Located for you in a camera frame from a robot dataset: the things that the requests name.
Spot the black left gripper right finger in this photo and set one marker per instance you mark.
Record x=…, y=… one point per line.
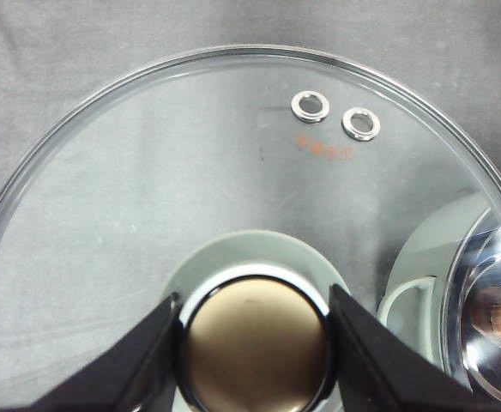
x=382, y=372

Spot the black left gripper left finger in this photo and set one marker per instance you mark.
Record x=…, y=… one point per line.
x=136, y=374

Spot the glass lid with green knob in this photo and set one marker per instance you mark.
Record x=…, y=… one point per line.
x=246, y=181

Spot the green electric steamer pot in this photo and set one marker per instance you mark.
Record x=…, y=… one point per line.
x=443, y=289

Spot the grey table cloth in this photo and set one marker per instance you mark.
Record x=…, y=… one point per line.
x=446, y=51

